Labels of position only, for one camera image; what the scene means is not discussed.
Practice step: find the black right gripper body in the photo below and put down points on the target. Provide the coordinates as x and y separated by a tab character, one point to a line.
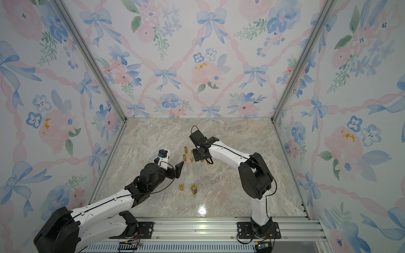
197	155

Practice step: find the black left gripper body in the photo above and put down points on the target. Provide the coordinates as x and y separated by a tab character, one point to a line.
170	173

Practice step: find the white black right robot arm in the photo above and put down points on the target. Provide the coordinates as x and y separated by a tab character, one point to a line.
255	176

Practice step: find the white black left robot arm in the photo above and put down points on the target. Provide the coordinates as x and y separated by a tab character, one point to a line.
71	231

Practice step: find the green circuit board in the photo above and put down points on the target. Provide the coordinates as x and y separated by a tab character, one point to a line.
263	247

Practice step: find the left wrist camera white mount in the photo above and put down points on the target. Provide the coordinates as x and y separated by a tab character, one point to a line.
163	158

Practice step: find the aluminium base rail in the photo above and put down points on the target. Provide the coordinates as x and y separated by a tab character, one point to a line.
219	235

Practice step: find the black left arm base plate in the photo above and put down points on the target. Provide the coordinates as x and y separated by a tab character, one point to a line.
142	230

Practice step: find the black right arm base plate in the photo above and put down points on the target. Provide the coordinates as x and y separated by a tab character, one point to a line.
248	230

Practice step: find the aluminium corner post left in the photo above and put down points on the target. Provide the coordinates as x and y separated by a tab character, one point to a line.
65	16

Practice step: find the aluminium corner post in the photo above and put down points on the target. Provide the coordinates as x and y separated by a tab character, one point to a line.
307	50
65	16

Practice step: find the aluminium corner post right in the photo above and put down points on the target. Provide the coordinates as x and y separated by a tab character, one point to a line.
307	50

